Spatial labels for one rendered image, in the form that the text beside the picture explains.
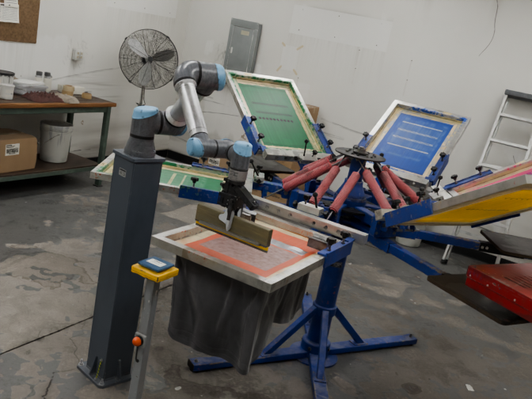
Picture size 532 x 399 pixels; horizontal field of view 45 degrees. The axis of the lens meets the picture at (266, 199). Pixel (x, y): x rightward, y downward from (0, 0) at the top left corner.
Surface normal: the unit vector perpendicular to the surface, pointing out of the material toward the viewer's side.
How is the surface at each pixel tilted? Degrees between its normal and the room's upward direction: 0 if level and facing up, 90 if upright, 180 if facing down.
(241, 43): 90
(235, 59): 90
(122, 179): 90
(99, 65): 90
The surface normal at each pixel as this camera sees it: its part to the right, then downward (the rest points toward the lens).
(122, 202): -0.69, 0.05
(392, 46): -0.49, 0.14
